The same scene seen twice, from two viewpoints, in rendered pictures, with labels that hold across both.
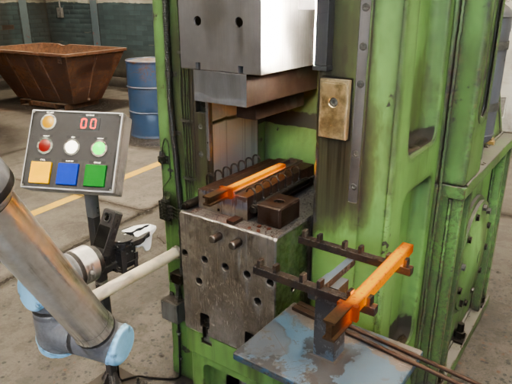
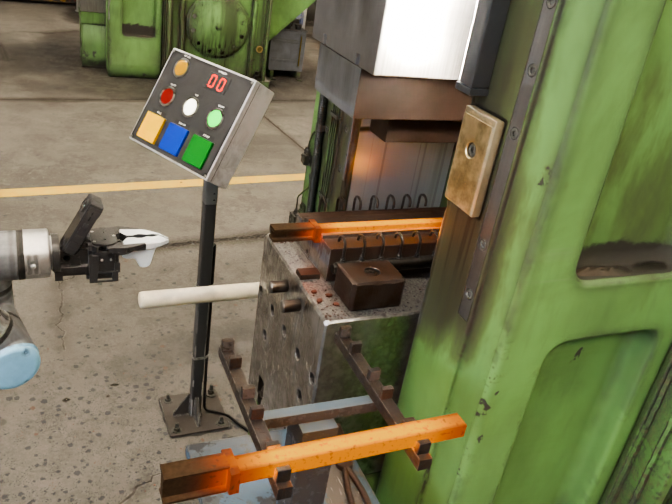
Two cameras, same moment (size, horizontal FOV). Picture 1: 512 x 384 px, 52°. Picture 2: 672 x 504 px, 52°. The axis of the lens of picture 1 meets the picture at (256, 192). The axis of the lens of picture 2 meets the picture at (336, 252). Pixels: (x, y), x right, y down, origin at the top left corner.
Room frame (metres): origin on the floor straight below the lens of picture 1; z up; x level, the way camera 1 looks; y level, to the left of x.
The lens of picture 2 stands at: (0.39, -0.56, 1.63)
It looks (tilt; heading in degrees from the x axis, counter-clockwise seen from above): 27 degrees down; 27
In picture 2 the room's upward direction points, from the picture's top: 10 degrees clockwise
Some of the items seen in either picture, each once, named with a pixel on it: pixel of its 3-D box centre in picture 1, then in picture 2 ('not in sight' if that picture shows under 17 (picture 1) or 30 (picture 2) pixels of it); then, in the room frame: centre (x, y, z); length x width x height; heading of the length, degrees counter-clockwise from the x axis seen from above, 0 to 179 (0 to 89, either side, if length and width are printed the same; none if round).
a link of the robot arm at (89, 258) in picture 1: (84, 265); (38, 254); (1.09, 0.40, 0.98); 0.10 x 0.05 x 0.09; 55
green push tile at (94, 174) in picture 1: (95, 175); (198, 152); (1.67, 0.54, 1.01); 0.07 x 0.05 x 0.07; 80
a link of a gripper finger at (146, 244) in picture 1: (146, 239); (145, 253); (1.24, 0.28, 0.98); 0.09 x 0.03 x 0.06; 145
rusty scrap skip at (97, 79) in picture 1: (56, 76); not in sight; (8.14, 3.05, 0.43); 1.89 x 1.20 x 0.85; 60
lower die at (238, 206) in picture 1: (259, 183); (394, 236); (1.73, -0.01, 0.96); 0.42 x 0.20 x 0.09; 145
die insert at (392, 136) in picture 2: (272, 102); (441, 123); (1.75, -0.05, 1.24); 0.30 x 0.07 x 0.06; 145
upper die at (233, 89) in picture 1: (259, 79); (427, 83); (1.73, -0.01, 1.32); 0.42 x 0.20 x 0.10; 145
